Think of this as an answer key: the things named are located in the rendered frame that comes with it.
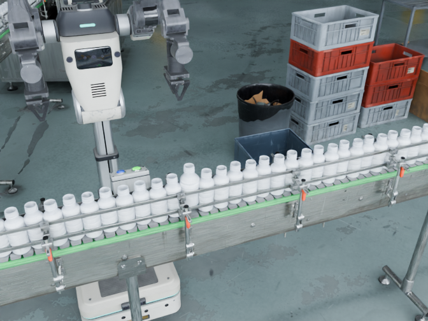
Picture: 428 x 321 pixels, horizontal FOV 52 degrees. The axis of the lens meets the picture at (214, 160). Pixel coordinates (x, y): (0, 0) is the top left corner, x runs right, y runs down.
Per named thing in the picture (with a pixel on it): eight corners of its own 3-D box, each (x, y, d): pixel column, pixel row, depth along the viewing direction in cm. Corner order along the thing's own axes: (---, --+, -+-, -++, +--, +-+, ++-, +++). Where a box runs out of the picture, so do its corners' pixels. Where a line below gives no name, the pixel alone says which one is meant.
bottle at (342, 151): (332, 171, 187) (337, 137, 178) (346, 174, 185) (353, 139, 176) (329, 178, 182) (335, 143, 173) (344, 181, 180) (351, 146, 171)
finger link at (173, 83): (185, 93, 157) (184, 68, 152) (191, 101, 151) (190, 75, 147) (166, 96, 155) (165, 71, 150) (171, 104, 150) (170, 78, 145)
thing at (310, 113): (307, 125, 389) (311, 102, 377) (281, 107, 420) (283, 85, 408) (361, 112, 412) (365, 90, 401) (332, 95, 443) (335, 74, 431)
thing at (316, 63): (315, 78, 366) (318, 51, 354) (286, 62, 397) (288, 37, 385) (370, 65, 389) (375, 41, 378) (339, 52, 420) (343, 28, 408)
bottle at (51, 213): (67, 234, 153) (59, 195, 144) (68, 245, 148) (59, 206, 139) (49, 237, 151) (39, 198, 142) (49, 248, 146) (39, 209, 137)
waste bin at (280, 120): (247, 182, 353) (251, 109, 319) (226, 155, 389) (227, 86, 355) (297, 171, 367) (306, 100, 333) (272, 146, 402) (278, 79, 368)
